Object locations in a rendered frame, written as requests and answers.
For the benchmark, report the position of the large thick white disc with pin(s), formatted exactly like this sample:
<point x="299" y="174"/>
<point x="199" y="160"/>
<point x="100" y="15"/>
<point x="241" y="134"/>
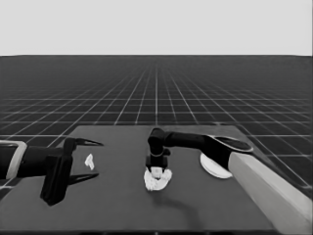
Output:
<point x="212" y="169"/>

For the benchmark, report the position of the small white T-shaped piece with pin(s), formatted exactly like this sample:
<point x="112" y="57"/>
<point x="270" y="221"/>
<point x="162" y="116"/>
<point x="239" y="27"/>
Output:
<point x="89" y="162"/>

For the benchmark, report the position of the white round carrier with pins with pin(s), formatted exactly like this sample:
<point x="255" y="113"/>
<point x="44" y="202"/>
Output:
<point x="160" y="186"/>

